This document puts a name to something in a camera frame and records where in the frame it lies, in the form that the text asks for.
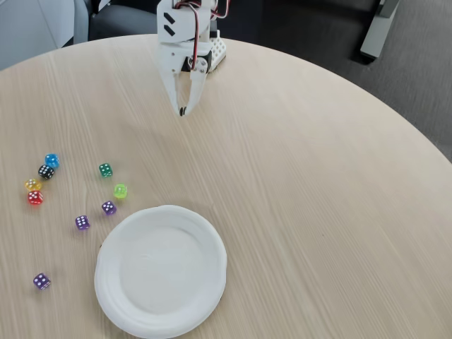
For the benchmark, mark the purple translucent die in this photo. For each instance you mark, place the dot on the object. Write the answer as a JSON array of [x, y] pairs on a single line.
[[82, 222], [41, 281], [109, 207]]

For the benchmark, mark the white paper plate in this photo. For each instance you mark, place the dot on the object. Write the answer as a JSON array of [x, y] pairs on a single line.
[[162, 275]]

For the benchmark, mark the dark office chair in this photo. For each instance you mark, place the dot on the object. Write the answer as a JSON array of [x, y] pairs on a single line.
[[116, 21]]

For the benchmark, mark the dark green translucent die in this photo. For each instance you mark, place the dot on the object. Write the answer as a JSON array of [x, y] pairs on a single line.
[[105, 170]]

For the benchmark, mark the lime green translucent die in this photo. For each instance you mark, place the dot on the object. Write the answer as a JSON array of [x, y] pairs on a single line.
[[120, 190]]

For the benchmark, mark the blue translucent die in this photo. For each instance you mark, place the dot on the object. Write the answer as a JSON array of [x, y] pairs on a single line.
[[52, 160]]

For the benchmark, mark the black die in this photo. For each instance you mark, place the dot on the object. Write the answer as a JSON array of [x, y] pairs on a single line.
[[46, 172]]

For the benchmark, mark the yellow translucent die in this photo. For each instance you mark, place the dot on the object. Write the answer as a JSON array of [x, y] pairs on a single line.
[[32, 184]]

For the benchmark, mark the red translucent die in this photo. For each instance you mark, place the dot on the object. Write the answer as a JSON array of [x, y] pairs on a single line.
[[35, 197]]

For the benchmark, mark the grey desk leg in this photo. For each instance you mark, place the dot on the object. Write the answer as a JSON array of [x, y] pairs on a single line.
[[374, 35]]

